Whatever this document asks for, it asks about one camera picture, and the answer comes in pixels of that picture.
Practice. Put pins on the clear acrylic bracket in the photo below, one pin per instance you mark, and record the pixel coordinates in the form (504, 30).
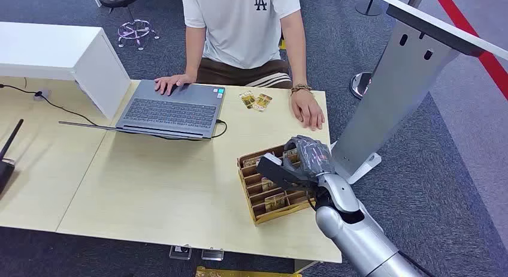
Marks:
(212, 254)
(180, 252)

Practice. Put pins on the pale black wrist camera box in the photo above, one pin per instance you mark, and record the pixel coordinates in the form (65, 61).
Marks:
(278, 172)

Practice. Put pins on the white desk cabinet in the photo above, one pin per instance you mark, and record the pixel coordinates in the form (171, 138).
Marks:
(59, 48)

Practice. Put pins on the person's left hand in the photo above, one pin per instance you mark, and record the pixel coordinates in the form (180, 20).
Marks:
(307, 108)

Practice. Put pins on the small yellow floor object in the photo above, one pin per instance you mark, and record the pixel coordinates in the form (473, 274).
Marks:
(282, 45)

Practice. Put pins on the grey open laptop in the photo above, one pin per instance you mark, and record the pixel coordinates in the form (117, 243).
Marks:
(174, 112)

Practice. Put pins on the black router with antenna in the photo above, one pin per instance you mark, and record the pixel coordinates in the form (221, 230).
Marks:
(4, 172)

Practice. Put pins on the pale wooden table leg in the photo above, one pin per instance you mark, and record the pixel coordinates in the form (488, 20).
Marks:
(303, 266)

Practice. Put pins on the brown slotted card holder box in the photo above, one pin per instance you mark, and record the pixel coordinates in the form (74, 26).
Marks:
(254, 215)

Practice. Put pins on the silver kiosk stand white top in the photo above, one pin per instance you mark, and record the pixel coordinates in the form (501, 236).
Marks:
(393, 88)

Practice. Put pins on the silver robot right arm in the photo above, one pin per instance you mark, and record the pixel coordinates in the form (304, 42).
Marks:
(357, 235)

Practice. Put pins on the person's right hand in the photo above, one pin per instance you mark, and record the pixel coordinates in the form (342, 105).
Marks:
(172, 81)

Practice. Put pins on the person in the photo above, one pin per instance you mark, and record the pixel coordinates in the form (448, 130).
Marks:
(238, 29)

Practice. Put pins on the red barrier belt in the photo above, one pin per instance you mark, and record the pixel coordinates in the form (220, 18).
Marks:
(494, 66)

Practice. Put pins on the gold foil object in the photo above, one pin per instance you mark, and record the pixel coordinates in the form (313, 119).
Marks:
(238, 273)

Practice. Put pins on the person's left forearm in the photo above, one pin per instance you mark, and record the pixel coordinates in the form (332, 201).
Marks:
(295, 48)

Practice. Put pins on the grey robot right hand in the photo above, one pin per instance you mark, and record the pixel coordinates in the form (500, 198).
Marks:
(311, 156)

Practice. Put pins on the person's right forearm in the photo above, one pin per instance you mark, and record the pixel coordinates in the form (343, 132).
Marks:
(194, 52)

